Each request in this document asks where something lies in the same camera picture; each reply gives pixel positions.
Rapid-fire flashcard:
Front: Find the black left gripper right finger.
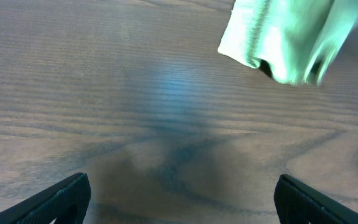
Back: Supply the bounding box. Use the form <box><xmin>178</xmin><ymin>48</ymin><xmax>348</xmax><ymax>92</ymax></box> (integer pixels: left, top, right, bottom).
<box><xmin>273</xmin><ymin>174</ymin><xmax>358</xmax><ymax>224</ymax></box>

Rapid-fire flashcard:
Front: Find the light green cloth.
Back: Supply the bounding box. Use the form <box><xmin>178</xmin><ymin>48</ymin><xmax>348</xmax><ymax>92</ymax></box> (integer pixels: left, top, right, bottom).
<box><xmin>218</xmin><ymin>0</ymin><xmax>358</xmax><ymax>85</ymax></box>

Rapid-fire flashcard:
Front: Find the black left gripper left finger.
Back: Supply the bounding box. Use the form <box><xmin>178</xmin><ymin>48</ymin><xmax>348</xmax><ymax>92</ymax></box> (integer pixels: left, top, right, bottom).
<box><xmin>0</xmin><ymin>172</ymin><xmax>91</xmax><ymax>224</ymax></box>

